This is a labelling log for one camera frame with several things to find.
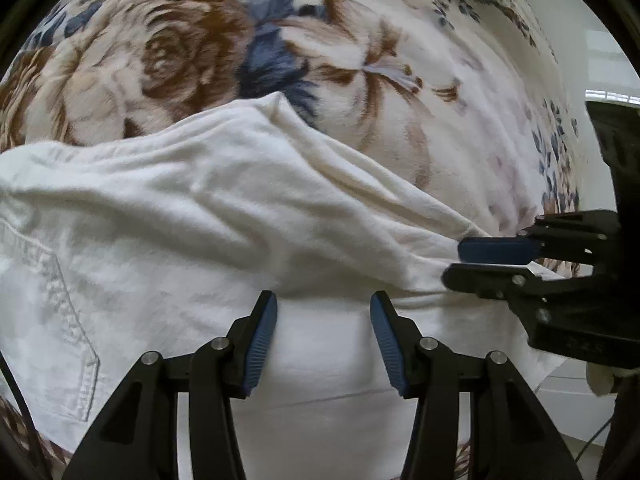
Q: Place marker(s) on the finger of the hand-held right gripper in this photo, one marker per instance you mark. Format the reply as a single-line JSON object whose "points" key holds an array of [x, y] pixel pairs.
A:
{"points": [[480, 280], [495, 250]]}

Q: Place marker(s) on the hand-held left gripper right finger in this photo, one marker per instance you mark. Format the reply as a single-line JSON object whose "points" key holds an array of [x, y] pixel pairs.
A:
{"points": [[387, 345]]}

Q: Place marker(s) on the floral blanket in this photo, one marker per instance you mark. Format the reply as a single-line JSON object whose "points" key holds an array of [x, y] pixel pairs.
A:
{"points": [[350, 60]]}

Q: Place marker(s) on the white pants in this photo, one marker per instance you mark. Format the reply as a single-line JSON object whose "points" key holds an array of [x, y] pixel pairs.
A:
{"points": [[200, 210]]}

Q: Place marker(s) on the person's right forearm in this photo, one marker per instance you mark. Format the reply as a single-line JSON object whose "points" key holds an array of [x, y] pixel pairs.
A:
{"points": [[601, 379]]}

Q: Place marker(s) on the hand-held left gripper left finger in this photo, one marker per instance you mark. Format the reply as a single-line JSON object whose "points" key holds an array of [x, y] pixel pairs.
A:
{"points": [[260, 345]]}

